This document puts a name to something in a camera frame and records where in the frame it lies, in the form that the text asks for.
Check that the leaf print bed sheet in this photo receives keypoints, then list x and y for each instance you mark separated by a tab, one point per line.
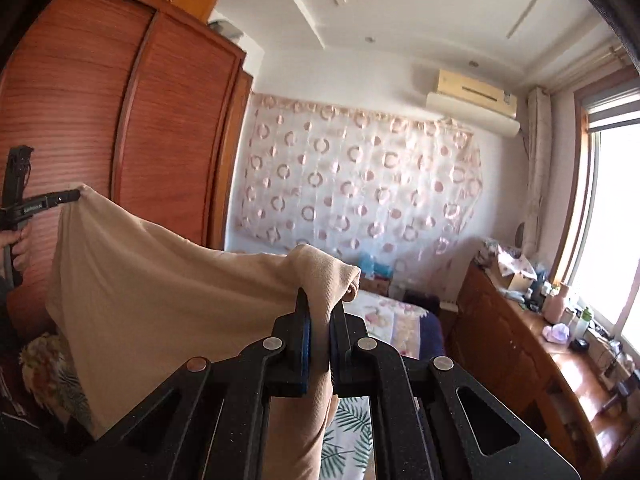
350	430

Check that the green cap bottle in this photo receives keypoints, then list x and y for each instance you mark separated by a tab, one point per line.
583	324

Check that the wall air conditioner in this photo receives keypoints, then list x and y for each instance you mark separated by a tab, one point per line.
470	105

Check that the open cardboard box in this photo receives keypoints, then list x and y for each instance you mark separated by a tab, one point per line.
510	267

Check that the cardboard box with blue bag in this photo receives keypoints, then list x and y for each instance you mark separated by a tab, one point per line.
375	275

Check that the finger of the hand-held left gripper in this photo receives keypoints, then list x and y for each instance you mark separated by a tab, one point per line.
65	196

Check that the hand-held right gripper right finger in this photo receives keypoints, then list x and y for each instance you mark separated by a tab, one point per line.
336	345

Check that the small black case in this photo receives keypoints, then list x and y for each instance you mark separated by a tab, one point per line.
581	345

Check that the person's left forearm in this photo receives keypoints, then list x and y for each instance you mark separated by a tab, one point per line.
20	315

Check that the brown floral cloth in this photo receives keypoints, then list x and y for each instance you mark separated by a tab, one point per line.
55	380

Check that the person's left hand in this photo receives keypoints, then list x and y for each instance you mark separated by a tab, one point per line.
20	250

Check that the patterned window curtain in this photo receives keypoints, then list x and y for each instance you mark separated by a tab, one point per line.
539	170

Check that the dark blue bed blanket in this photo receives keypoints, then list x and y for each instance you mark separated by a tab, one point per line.
430	335

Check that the circle print wall curtain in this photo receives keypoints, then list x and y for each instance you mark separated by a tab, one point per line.
350	185

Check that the floral quilt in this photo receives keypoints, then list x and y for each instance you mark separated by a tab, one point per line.
380	320

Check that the wooden side cabinet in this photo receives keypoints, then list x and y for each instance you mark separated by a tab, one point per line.
495	350

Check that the lavender cloth cap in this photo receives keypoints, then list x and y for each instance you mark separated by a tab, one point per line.
556	334

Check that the beige printed t-shirt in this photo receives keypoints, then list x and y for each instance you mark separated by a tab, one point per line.
150	285

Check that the wooden frame window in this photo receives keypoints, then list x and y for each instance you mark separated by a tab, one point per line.
615	210

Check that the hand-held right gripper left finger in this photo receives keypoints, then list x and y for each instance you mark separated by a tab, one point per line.
302	345

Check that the wooden slatted wardrobe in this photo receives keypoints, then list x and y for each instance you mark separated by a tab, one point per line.
165	135

